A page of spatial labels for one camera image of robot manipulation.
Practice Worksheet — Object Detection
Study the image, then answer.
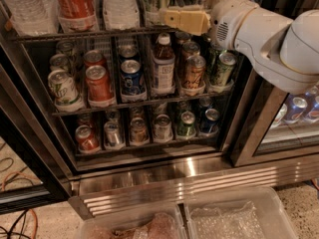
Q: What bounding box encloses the gold can bottom shelf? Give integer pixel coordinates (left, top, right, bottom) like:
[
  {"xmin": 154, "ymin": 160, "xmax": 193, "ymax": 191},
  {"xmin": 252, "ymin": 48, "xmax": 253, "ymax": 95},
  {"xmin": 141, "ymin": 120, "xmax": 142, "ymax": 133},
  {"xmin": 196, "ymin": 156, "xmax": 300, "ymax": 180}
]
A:
[{"xmin": 130, "ymin": 118, "xmax": 150, "ymax": 146}]

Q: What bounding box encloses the brown iced tea bottle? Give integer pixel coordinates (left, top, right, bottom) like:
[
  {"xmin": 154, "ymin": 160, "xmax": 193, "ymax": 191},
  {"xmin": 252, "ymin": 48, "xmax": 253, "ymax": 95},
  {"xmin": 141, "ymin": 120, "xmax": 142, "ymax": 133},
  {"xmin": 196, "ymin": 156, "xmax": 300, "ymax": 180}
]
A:
[{"xmin": 153, "ymin": 33, "xmax": 175, "ymax": 95}]

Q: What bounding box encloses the clear water bottle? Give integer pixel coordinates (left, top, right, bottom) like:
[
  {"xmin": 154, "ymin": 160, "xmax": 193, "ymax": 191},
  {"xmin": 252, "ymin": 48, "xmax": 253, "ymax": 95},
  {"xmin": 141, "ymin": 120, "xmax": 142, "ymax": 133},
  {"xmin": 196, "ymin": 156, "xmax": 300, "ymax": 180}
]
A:
[{"xmin": 4, "ymin": 0, "xmax": 59, "ymax": 36}]

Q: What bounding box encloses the blue can bottom shelf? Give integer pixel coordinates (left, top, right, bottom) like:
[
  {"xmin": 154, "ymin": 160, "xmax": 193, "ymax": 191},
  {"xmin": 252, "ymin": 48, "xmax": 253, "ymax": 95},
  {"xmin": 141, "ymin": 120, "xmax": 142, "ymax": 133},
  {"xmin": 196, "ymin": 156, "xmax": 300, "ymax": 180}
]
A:
[{"xmin": 199, "ymin": 109, "xmax": 220, "ymax": 135}]

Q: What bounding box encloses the white can bottom shelf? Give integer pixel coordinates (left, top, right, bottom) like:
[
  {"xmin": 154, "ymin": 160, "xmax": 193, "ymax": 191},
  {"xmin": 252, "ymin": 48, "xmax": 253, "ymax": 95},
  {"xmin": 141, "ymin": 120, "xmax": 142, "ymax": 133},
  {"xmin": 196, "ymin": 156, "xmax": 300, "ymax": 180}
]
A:
[{"xmin": 154, "ymin": 115, "xmax": 172, "ymax": 142}]

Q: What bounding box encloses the red cola bottle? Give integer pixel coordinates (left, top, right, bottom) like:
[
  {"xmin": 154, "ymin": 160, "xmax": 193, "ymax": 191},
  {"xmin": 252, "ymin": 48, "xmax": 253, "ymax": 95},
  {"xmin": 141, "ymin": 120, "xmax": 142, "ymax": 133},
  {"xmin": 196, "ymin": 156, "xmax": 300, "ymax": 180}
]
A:
[{"xmin": 57, "ymin": 0, "xmax": 99, "ymax": 33}]

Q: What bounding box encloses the white labelled bottle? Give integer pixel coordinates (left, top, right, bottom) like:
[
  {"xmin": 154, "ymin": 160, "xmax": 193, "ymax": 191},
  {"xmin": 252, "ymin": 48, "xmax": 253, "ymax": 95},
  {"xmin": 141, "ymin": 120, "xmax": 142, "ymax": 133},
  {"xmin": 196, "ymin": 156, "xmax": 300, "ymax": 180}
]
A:
[{"xmin": 103, "ymin": 0, "xmax": 140, "ymax": 30}]

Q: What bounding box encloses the gold orange can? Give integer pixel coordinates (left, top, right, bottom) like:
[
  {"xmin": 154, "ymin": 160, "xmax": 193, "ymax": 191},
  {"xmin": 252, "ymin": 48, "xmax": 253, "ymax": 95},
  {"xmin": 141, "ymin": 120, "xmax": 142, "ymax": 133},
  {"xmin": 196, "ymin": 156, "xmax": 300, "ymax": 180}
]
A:
[
  {"xmin": 181, "ymin": 55, "xmax": 206, "ymax": 96},
  {"xmin": 179, "ymin": 41, "xmax": 200, "ymax": 76}
]

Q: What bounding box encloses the blue pepsi can front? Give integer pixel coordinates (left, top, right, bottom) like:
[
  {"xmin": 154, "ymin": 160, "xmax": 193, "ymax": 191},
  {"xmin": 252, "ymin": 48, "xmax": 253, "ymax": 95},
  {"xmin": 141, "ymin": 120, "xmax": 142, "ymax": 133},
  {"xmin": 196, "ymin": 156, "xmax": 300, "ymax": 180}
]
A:
[{"xmin": 121, "ymin": 60, "xmax": 147, "ymax": 103}]

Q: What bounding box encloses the white green soda can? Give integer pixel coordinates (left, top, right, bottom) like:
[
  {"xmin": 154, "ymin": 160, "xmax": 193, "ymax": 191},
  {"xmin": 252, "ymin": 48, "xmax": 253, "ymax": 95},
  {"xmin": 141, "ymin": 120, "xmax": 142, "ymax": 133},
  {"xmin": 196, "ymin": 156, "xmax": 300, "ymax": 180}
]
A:
[{"xmin": 48, "ymin": 69, "xmax": 84, "ymax": 113}]

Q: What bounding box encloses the gold orange can front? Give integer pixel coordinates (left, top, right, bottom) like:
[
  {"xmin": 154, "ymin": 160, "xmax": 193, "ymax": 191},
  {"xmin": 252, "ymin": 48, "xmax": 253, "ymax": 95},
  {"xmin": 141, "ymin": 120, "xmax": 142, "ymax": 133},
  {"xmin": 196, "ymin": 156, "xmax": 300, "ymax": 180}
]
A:
[{"xmin": 181, "ymin": 55, "xmax": 206, "ymax": 96}]

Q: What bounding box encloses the red soda can front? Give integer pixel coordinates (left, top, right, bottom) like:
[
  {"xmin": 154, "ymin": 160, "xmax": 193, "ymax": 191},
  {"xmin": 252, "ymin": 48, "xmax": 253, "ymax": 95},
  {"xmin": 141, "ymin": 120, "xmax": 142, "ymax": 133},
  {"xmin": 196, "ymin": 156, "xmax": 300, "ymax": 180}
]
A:
[{"xmin": 86, "ymin": 65, "xmax": 116, "ymax": 108}]

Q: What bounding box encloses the red soda can rear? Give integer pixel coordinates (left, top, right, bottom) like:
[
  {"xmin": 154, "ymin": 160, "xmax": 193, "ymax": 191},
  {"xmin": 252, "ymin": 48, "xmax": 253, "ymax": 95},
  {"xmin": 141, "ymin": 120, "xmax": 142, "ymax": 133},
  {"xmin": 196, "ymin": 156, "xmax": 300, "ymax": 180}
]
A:
[{"xmin": 83, "ymin": 50, "xmax": 107, "ymax": 68}]

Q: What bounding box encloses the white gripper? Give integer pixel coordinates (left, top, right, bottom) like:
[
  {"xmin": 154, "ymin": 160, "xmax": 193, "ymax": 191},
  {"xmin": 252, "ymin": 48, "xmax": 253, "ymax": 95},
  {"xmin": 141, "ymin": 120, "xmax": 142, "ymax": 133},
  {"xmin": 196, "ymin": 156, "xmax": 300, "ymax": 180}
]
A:
[{"xmin": 159, "ymin": 0, "xmax": 259, "ymax": 50}]

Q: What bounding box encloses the red can bottom shelf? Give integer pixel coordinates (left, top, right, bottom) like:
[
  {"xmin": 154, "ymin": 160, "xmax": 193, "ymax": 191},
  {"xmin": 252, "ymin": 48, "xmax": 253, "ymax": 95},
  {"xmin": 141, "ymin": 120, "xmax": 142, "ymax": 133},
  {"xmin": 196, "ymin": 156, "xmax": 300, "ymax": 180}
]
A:
[{"xmin": 75, "ymin": 125, "xmax": 101, "ymax": 153}]

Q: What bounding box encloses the orange cable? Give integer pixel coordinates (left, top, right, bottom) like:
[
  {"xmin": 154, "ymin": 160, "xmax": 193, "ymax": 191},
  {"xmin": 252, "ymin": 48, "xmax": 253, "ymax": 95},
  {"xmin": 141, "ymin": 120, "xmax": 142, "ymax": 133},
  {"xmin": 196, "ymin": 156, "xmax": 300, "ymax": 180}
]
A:
[{"xmin": 0, "ymin": 170, "xmax": 40, "ymax": 239}]

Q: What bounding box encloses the silver can bottom shelf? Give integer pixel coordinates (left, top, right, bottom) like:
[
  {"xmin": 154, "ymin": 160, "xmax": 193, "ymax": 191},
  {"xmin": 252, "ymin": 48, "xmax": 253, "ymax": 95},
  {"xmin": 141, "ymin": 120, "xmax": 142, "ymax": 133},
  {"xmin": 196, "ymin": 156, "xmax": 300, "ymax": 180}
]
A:
[{"xmin": 104, "ymin": 120, "xmax": 126, "ymax": 149}]

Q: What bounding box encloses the blue pepsi can rear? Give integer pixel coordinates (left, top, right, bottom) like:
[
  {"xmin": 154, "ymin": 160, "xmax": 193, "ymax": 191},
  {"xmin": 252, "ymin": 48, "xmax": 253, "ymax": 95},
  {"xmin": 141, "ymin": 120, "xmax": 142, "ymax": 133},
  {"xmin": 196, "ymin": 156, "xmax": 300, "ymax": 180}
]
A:
[{"xmin": 119, "ymin": 45, "xmax": 140, "ymax": 63}]

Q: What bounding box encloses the open fridge glass door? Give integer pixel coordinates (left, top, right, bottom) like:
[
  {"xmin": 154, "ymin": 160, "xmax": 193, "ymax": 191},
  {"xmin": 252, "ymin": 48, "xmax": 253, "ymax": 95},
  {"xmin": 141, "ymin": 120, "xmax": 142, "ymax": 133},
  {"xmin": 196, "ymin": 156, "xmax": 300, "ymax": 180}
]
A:
[{"xmin": 0, "ymin": 67, "xmax": 70, "ymax": 214}]

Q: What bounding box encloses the red soda can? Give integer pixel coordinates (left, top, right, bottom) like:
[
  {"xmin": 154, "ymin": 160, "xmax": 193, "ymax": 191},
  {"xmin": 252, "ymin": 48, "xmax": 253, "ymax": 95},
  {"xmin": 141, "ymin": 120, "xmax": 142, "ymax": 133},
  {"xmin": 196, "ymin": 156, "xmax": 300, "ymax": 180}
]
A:
[
  {"xmin": 86, "ymin": 65, "xmax": 116, "ymax": 108},
  {"xmin": 83, "ymin": 50, "xmax": 107, "ymax": 68}
]

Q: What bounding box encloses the clear plastic bin left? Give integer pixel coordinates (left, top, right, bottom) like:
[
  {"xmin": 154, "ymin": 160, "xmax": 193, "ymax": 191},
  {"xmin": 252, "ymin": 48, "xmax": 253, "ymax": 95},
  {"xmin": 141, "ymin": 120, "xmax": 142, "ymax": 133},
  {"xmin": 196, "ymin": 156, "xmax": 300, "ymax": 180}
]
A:
[{"xmin": 74, "ymin": 202, "xmax": 188, "ymax": 239}]

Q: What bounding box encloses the blue pepsi can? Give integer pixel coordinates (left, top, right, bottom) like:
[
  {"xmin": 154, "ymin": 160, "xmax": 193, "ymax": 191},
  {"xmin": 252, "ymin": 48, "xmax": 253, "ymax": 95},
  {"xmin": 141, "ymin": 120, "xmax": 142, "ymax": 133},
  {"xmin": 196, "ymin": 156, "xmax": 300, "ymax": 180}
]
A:
[
  {"xmin": 119, "ymin": 45, "xmax": 140, "ymax": 63},
  {"xmin": 121, "ymin": 60, "xmax": 147, "ymax": 103}
]

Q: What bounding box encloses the green can bottom shelf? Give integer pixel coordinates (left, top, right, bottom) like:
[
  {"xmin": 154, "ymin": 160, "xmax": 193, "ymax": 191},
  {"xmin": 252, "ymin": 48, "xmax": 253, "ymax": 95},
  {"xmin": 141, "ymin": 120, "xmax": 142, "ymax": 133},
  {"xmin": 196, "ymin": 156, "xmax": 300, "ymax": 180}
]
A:
[{"xmin": 176, "ymin": 111, "xmax": 196, "ymax": 139}]

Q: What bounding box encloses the clear plastic bin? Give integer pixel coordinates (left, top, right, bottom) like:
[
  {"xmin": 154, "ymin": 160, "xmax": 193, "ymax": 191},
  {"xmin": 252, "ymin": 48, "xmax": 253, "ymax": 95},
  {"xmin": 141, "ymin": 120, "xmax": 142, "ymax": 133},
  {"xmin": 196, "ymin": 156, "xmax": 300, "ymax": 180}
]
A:
[
  {"xmin": 74, "ymin": 202, "xmax": 188, "ymax": 239},
  {"xmin": 184, "ymin": 187, "xmax": 299, "ymax": 239}
]

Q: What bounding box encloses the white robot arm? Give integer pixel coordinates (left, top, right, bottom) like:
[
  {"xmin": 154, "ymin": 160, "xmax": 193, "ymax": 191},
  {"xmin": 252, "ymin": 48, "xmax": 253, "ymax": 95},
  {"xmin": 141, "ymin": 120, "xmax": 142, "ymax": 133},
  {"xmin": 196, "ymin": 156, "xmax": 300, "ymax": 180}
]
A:
[{"xmin": 159, "ymin": 0, "xmax": 319, "ymax": 94}]

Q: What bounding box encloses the green white can front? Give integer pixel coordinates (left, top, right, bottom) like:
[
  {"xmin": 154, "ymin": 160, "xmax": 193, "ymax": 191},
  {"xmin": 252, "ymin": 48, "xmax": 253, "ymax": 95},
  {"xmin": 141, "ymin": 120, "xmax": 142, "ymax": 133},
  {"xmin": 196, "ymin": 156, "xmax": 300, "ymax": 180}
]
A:
[{"xmin": 209, "ymin": 52, "xmax": 237, "ymax": 93}]

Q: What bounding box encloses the clear plastic bin right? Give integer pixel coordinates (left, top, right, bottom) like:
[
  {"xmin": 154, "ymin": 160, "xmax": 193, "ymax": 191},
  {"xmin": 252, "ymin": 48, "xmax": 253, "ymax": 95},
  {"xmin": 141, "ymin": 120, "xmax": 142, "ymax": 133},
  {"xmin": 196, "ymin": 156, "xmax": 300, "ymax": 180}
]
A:
[{"xmin": 184, "ymin": 187, "xmax": 299, "ymax": 239}]

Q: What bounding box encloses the stainless steel beverage fridge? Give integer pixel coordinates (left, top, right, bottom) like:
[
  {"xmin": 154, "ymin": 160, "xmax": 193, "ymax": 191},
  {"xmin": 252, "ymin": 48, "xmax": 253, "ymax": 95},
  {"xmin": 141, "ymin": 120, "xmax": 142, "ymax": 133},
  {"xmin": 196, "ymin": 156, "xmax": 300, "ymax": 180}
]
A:
[{"xmin": 0, "ymin": 0, "xmax": 319, "ymax": 219}]

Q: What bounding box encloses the gold orange can middle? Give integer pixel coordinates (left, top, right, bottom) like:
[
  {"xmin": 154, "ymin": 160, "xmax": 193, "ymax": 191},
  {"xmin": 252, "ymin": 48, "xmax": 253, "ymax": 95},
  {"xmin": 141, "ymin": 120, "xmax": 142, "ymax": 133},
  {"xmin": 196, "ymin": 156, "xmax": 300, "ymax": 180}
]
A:
[{"xmin": 179, "ymin": 41, "xmax": 200, "ymax": 76}]

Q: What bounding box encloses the blue pepsi can right fridge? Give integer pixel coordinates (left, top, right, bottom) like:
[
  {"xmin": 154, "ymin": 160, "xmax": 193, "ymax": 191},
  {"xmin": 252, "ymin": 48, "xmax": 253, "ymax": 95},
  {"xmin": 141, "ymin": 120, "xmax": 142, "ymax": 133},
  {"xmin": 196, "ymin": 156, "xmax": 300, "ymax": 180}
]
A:
[{"xmin": 283, "ymin": 96, "xmax": 308, "ymax": 123}]

